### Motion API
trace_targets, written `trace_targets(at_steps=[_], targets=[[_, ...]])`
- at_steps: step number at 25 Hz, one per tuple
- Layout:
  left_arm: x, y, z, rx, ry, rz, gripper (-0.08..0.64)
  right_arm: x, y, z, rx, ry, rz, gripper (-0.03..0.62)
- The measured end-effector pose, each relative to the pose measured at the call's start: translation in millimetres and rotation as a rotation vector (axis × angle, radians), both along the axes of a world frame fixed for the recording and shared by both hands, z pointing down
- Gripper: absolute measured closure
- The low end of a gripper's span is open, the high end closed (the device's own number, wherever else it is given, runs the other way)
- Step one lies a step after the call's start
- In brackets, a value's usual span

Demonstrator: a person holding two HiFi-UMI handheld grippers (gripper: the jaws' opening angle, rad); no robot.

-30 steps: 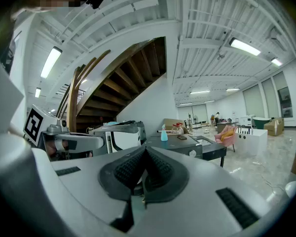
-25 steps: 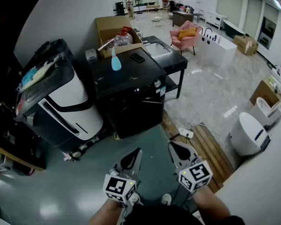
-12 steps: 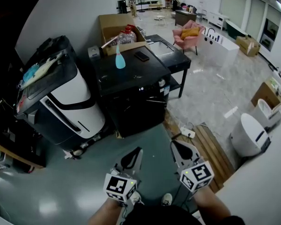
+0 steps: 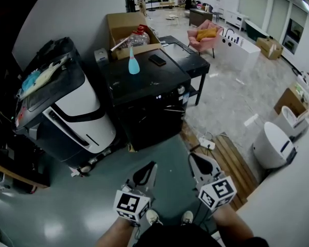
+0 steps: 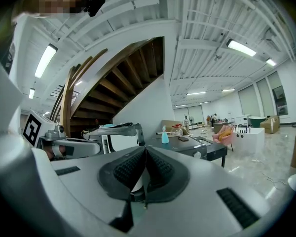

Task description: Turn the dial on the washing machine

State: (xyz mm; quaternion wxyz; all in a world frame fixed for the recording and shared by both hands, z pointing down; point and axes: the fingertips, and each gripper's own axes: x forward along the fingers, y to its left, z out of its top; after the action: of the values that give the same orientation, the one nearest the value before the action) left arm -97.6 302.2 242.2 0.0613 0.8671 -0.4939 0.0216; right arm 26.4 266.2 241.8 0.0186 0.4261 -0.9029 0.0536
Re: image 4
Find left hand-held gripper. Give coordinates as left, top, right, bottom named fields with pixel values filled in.
left=113, top=161, right=158, bottom=227

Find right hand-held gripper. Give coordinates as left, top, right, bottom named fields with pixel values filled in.
left=188, top=152, right=237, bottom=212

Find black cabinet appliance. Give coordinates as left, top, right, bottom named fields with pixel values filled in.
left=100, top=48, right=192, bottom=152

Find person's right forearm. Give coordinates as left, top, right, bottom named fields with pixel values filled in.
left=211, top=204, right=255, bottom=247

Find person's left forearm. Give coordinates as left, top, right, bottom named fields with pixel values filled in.
left=95, top=216, right=142, bottom=247

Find white and black robot machine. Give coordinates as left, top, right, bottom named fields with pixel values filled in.
left=12, top=37, right=117, bottom=177

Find wooden pallet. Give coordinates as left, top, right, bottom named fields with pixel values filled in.
left=185, top=132, right=260, bottom=211

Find white power strip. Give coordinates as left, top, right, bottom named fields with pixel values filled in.
left=198, top=137, right=216, bottom=150

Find person's left shoe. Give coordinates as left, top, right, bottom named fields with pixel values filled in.
left=146, top=209, right=161, bottom=226

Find person's shoe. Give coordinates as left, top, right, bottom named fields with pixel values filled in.
left=146, top=209, right=161, bottom=226
left=180, top=210, right=194, bottom=226

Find person's right shoe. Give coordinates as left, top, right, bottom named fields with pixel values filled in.
left=180, top=210, right=194, bottom=226

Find person's black trousers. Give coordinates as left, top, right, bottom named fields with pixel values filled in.
left=133, top=222, right=224, bottom=247

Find white round robot appliance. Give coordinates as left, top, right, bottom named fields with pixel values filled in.
left=252, top=121, right=298, bottom=170

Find person's black shirt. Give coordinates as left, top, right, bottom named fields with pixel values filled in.
left=247, top=236, right=271, bottom=247

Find black table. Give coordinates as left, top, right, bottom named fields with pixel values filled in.
left=158, top=35, right=211, bottom=106

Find blue spray bottle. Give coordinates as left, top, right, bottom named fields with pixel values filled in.
left=128, top=47, right=140, bottom=75

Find black smartphone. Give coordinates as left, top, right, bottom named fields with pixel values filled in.
left=148, top=55, right=167, bottom=66

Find grey metal box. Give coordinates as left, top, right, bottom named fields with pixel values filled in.
left=94, top=48, right=110, bottom=64

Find yellow cushion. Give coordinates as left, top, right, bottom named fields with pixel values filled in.
left=196, top=27, right=218, bottom=42

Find metal tube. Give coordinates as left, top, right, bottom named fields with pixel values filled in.
left=110, top=39, right=130, bottom=52

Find clear plastic bottle red cap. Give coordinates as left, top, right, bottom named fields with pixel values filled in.
left=128, top=24, right=151, bottom=47

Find white and blue plastic bag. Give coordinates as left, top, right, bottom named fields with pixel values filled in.
left=16, top=55, right=69, bottom=100

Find brown desk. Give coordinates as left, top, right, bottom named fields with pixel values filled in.
left=189, top=8, right=214, bottom=27

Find white sideboard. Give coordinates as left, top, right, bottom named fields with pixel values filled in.
left=225, top=10, right=251, bottom=32

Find black bag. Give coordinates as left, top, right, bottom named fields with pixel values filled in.
left=23, top=37, right=79, bottom=72

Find built-in black ovens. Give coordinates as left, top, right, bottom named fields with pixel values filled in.
left=283, top=18, right=305, bottom=55

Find large open cardboard box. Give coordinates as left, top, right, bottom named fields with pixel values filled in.
left=107, top=12, right=166, bottom=60

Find black cabinet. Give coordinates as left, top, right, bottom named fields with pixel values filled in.
left=125, top=0, right=137, bottom=13

